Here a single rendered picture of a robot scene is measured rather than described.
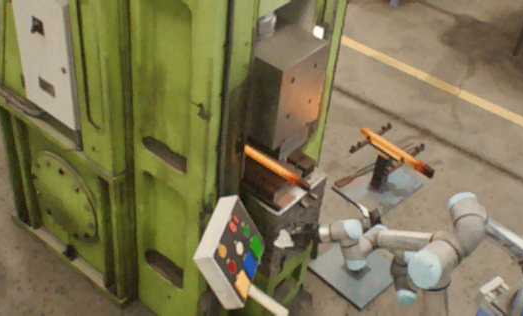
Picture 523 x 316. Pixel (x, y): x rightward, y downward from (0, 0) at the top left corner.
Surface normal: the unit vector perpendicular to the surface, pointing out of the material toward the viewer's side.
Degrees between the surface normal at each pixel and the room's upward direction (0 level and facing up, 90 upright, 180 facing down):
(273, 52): 0
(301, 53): 0
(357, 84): 0
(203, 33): 89
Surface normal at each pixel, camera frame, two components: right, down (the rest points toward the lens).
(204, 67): -0.64, 0.45
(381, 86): 0.08, -0.75
